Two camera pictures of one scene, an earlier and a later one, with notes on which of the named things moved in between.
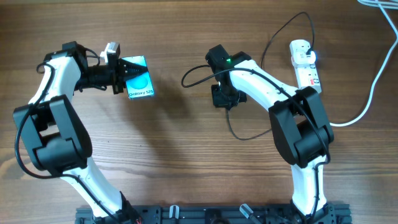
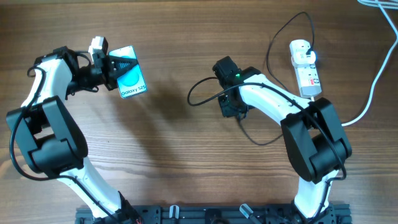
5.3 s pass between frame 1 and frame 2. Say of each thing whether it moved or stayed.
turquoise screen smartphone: moved
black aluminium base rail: stayed
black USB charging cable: moved
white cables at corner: stayed
